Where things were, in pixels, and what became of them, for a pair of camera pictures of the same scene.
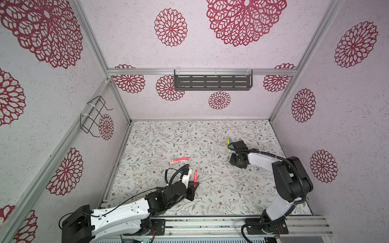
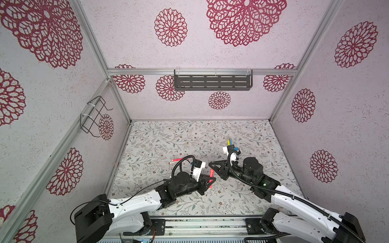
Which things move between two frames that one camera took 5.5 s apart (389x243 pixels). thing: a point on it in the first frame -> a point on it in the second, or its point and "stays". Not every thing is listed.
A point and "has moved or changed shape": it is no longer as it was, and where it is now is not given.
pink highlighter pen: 195,178 has moved or changed shape
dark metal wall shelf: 212,79 stays
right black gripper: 231,160 -> 224,171
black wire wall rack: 89,121 stays
